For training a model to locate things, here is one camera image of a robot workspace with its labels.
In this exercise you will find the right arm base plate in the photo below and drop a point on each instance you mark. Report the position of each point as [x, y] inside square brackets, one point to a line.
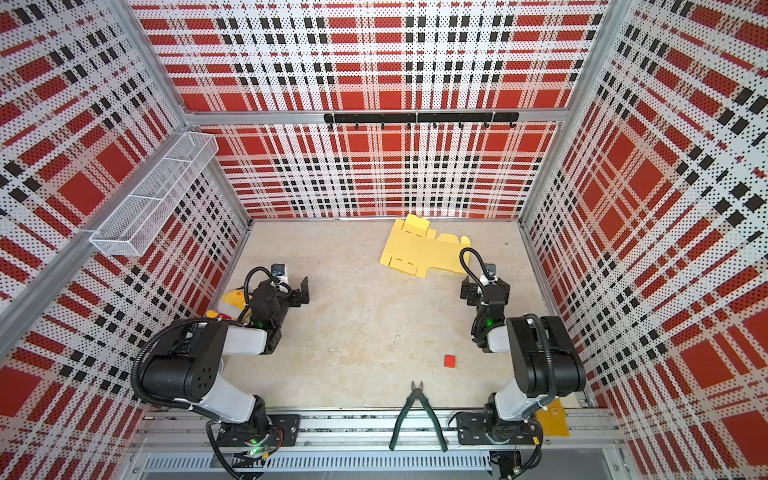
[475, 428]

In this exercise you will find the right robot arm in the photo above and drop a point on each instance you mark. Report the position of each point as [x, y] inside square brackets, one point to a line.
[546, 366]

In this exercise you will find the yellow paper box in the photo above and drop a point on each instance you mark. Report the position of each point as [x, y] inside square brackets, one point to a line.
[414, 248]

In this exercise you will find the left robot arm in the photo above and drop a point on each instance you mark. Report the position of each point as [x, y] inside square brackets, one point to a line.
[180, 367]

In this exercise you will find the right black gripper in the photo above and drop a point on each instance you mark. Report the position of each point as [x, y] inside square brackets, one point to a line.
[469, 290]

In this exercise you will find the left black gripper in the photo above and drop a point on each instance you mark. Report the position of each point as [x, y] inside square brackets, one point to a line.
[294, 294]

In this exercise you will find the white wire mesh basket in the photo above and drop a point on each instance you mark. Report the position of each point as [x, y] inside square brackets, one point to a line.
[134, 225]

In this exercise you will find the black hook rail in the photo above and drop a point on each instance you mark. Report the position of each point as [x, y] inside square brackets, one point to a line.
[421, 117]

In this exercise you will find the small red square block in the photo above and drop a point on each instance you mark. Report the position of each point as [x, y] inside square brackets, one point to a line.
[449, 360]

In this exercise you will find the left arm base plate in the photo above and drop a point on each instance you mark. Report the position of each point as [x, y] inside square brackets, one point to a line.
[275, 431]

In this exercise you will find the yellow card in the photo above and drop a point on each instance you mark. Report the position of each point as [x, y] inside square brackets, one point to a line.
[553, 420]

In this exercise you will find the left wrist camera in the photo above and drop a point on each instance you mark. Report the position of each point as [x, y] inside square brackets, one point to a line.
[279, 273]

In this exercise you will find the yellow plush toy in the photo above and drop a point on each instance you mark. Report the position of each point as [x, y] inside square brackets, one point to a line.
[229, 307]

